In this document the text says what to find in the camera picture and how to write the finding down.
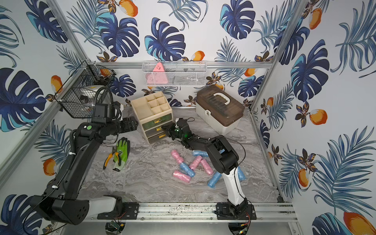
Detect blue bag roll two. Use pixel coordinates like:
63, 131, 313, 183
208, 171, 222, 189

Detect pink bag roll four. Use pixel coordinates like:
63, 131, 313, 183
173, 170, 191, 183

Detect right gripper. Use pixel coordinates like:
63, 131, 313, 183
161, 123, 184, 142

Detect white mesh wall basket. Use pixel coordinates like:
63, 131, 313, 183
142, 61, 207, 87

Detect blue bag roll one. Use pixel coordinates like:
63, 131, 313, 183
179, 162, 195, 177

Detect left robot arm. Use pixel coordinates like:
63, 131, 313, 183
30, 101, 138, 225

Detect pink bag roll one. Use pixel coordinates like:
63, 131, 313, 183
171, 149, 184, 164

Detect pink bag roll two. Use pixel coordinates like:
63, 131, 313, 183
189, 155, 202, 170

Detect pink triangle item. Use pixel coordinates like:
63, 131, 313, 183
146, 62, 168, 85

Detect pink bag roll three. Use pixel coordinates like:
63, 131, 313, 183
200, 159, 213, 175

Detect beige drawer organizer cabinet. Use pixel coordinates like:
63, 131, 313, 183
131, 92, 173, 144

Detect yellow handled pliers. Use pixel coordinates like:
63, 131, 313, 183
103, 146, 121, 170

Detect blue bag roll five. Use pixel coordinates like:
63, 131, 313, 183
238, 166, 246, 182

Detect blue bag roll three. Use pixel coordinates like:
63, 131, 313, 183
193, 150, 209, 158

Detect green black work glove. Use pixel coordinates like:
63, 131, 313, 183
113, 137, 130, 172

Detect brown lid storage box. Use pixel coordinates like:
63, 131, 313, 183
196, 85, 245, 135

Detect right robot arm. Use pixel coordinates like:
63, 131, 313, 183
162, 118, 248, 213

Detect black wire wall basket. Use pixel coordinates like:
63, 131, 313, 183
53, 61, 116, 119

